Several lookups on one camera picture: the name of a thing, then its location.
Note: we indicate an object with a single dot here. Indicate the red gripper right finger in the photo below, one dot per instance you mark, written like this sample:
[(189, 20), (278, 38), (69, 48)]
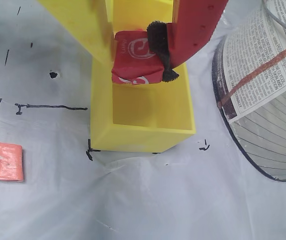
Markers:
[(197, 25)]

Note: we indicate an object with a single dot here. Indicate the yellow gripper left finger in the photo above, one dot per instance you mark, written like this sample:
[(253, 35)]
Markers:
[(83, 20)]

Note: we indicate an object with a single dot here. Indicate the red candy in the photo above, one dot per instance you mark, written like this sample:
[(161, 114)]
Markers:
[(132, 57)]

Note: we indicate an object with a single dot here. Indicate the orange candy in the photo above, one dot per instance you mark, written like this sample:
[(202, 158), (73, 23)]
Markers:
[(6, 162)]

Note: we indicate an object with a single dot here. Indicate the yellow three-compartment box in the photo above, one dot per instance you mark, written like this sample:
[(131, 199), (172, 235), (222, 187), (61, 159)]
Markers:
[(132, 140)]

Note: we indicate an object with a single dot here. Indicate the metal can with printed label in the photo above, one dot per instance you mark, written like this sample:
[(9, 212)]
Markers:
[(257, 62)]

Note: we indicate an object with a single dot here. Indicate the white plastic table cover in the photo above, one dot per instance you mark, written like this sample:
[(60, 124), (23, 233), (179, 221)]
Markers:
[(132, 200)]

